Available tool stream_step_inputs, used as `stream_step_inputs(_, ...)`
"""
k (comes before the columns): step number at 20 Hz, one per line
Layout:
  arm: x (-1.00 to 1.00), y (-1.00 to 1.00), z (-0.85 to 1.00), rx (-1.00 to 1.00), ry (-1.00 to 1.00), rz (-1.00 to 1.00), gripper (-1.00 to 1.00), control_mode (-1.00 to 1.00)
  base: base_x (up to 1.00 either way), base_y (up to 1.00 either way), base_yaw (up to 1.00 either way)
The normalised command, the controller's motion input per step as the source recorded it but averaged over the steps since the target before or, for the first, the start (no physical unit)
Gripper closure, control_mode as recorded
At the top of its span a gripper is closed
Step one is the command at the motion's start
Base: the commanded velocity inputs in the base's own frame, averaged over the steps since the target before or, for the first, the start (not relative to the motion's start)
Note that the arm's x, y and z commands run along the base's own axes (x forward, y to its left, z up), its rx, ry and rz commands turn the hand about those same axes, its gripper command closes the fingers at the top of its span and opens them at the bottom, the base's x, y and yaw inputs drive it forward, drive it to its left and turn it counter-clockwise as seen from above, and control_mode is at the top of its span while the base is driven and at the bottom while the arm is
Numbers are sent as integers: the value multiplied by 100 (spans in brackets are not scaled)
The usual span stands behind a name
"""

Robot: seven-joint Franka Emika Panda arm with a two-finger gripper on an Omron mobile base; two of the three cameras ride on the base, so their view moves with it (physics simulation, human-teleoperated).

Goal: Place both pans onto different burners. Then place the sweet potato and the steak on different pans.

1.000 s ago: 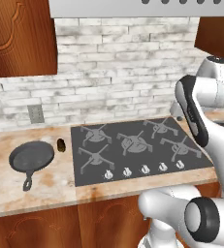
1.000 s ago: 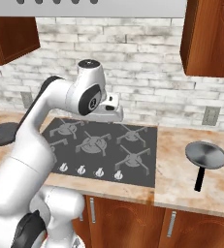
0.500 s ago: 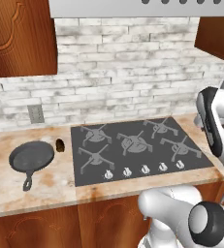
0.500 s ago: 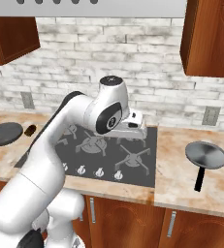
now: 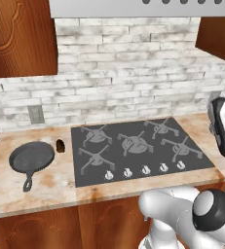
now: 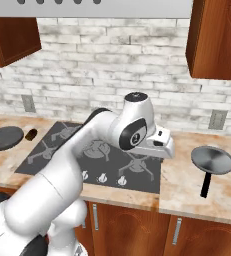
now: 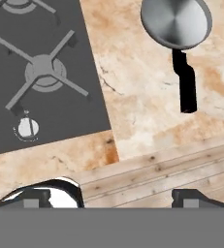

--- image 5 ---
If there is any brown steak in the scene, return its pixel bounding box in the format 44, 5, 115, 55
56, 138, 67, 155

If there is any grey burner grate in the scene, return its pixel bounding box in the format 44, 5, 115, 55
160, 135, 204, 163
116, 130, 155, 158
80, 124, 114, 146
78, 144, 117, 176
143, 117, 180, 141

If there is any dark grey hob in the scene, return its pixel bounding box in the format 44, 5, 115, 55
70, 116, 216, 189

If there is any black cast iron pan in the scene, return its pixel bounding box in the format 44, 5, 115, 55
8, 141, 56, 194

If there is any brown wooden base cupboard door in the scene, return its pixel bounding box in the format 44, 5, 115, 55
0, 205, 80, 249
195, 180, 225, 199
77, 195, 151, 249

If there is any grey range hood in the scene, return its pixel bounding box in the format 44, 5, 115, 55
48, 0, 225, 19

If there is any grey wall socket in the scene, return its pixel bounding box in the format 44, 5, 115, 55
27, 104, 46, 125

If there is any brown wooden wall cupboard door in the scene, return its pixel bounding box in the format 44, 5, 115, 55
0, 0, 59, 80

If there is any brown wooden wall cupboard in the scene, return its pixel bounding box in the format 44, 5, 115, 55
195, 17, 225, 65

